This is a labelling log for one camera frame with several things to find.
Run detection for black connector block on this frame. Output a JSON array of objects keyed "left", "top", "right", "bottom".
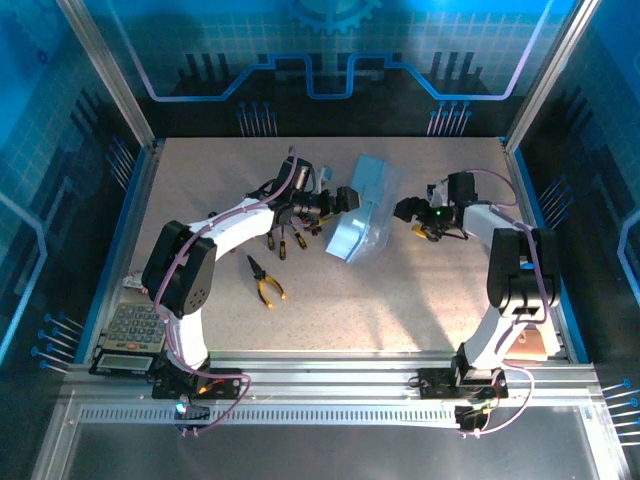
[
  {"left": 173, "top": 397, "right": 212, "bottom": 430},
  {"left": 453, "top": 403, "right": 490, "bottom": 435}
]

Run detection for red white paper packet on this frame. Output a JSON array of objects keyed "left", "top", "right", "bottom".
[{"left": 122, "top": 269, "right": 151, "bottom": 295}]

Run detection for slotted grey cable duct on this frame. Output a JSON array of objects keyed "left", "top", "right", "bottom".
[{"left": 77, "top": 405, "right": 589, "bottom": 425}]

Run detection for yellow black needle nose pliers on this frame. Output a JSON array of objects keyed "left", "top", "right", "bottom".
[{"left": 245, "top": 253, "right": 288, "bottom": 309}]

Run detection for aluminium mounting rail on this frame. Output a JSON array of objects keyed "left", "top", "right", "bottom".
[{"left": 59, "top": 349, "right": 604, "bottom": 404}]

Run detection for grey metal panel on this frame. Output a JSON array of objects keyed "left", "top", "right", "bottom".
[{"left": 29, "top": 419, "right": 631, "bottom": 480}]

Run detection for brown flat block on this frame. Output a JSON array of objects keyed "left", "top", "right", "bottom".
[{"left": 509, "top": 327, "right": 550, "bottom": 362}]

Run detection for grey desk calculator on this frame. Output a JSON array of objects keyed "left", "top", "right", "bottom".
[{"left": 88, "top": 302, "right": 169, "bottom": 377}]

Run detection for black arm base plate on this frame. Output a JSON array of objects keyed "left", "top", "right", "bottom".
[
  {"left": 416, "top": 366, "right": 510, "bottom": 401},
  {"left": 151, "top": 368, "right": 253, "bottom": 401}
]

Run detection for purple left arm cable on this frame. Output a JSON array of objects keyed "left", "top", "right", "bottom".
[{"left": 152, "top": 145, "right": 302, "bottom": 439}]

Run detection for aluminium frame post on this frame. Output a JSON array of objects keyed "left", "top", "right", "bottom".
[
  {"left": 501, "top": 0, "right": 604, "bottom": 154},
  {"left": 53, "top": 0, "right": 164, "bottom": 154}
]

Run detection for blue tool case clear lid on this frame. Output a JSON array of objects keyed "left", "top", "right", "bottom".
[{"left": 324, "top": 153, "right": 401, "bottom": 266}]

